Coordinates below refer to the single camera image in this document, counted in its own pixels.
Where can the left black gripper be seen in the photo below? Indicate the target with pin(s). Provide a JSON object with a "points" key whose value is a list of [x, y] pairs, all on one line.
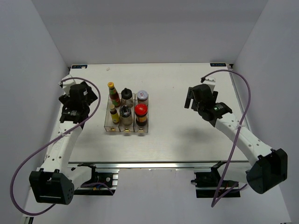
{"points": [[91, 97]]}

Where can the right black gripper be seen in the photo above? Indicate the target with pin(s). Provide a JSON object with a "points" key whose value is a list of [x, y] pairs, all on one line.
{"points": [[190, 96]]}

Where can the red chili sauce bottle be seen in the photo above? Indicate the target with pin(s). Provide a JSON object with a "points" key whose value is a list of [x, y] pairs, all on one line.
{"points": [[114, 95]]}

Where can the small yellow label bottle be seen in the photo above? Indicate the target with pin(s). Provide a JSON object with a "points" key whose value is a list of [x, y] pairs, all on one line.
{"points": [[114, 114]]}

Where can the black lid spice jar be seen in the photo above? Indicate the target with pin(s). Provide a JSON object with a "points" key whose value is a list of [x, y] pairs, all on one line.
{"points": [[127, 97]]}

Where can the black grinder white bottle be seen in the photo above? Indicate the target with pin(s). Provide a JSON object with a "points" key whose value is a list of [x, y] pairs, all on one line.
{"points": [[126, 115]]}

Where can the white lid sauce jar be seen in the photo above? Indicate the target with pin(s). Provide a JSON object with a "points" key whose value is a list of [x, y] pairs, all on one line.
{"points": [[142, 97]]}

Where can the red lid brown jar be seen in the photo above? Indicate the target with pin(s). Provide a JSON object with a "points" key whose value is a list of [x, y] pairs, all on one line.
{"points": [[141, 112]]}

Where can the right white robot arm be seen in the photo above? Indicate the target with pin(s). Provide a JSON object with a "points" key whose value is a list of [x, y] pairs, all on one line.
{"points": [[267, 167]]}

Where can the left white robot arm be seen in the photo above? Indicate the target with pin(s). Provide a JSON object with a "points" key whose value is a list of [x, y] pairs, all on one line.
{"points": [[55, 182]]}

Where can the left blue table label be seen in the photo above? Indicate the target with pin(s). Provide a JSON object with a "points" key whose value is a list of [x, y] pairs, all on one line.
{"points": [[78, 66]]}

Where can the blue table label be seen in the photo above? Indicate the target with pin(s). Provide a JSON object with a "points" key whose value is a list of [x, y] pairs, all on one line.
{"points": [[218, 64], [78, 66]]}

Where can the right blue table label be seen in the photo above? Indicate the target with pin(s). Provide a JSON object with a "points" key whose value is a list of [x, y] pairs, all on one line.
{"points": [[218, 64]]}

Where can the left clear organizer bin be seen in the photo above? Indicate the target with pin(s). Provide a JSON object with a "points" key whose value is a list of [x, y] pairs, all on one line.
{"points": [[109, 126]]}

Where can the clear organizer bin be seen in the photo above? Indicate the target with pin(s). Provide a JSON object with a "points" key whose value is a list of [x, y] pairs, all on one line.
{"points": [[109, 126], [130, 128], [140, 129]]}

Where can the middle clear organizer bin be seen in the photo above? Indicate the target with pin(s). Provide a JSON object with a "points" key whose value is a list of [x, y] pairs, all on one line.
{"points": [[130, 128]]}

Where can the right clear organizer bin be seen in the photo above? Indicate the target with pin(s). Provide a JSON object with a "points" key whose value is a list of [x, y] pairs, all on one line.
{"points": [[140, 129]]}

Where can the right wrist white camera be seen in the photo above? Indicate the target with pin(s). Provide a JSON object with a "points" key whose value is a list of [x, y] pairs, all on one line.
{"points": [[210, 81]]}

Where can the wrist white camera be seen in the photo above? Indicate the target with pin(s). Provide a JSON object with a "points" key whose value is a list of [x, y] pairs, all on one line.
{"points": [[210, 81], [66, 85]]}

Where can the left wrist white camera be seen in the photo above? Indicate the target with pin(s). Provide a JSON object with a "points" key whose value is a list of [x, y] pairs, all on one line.
{"points": [[66, 85]]}

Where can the aluminium table front rail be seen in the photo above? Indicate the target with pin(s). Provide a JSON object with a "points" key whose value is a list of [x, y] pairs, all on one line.
{"points": [[152, 165]]}

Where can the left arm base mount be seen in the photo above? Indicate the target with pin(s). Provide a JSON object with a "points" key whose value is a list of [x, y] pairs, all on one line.
{"points": [[103, 181]]}

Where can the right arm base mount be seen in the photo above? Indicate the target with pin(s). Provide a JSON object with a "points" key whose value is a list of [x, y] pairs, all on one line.
{"points": [[206, 183]]}

